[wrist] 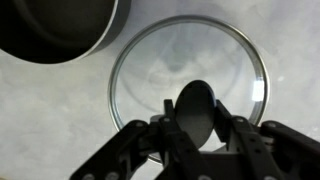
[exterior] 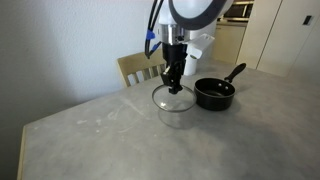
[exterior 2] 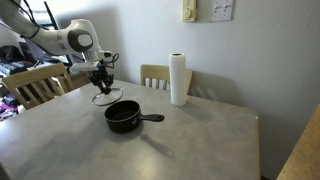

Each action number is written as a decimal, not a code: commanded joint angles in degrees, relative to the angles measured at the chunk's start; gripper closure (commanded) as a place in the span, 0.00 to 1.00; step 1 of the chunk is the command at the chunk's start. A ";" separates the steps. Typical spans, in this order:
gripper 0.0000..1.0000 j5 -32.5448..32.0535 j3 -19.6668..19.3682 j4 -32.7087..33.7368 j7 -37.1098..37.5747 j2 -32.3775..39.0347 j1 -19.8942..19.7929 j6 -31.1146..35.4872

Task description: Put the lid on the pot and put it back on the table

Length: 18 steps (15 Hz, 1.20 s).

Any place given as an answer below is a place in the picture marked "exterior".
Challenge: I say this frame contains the cream kitchen base cabinet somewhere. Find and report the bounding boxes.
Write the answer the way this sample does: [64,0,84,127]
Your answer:
[211,20,249,65]

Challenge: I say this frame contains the black microwave oven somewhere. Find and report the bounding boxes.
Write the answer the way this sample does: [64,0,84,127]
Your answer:
[222,2,254,20]

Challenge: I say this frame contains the light wooden slat-back chair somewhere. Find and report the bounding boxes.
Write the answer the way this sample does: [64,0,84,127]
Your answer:
[116,49,168,88]

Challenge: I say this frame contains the small black wall plate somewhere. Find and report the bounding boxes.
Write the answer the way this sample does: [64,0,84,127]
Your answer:
[302,14,314,27]

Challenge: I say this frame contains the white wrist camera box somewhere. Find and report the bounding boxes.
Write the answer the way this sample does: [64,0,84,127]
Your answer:
[185,33,216,60]

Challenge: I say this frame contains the black cable bundle blue clips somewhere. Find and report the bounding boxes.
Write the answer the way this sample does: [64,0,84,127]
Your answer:
[144,0,165,60]

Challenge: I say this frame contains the glass lid with black knob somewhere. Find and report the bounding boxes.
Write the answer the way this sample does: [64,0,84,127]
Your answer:
[151,83,198,113]

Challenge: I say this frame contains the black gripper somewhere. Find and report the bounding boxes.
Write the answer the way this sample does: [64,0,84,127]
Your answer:
[160,42,188,95]

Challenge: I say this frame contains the black saucepan with handle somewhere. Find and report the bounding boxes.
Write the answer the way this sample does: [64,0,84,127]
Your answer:
[193,62,247,112]

